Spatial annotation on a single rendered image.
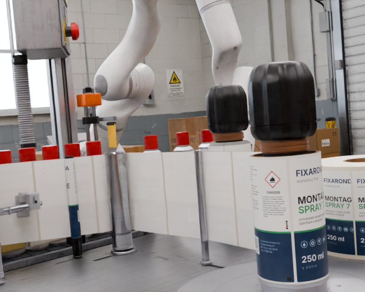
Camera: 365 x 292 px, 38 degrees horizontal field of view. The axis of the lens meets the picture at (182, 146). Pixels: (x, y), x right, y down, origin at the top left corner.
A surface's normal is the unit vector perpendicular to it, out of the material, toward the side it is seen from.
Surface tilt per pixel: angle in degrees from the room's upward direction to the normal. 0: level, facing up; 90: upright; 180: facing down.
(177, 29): 90
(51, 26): 90
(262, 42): 90
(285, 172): 90
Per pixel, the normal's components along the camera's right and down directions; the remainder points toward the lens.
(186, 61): 0.58, 0.00
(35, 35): 0.14, 0.04
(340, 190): -0.67, 0.09
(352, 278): -0.08, -1.00
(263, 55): -0.81, 0.10
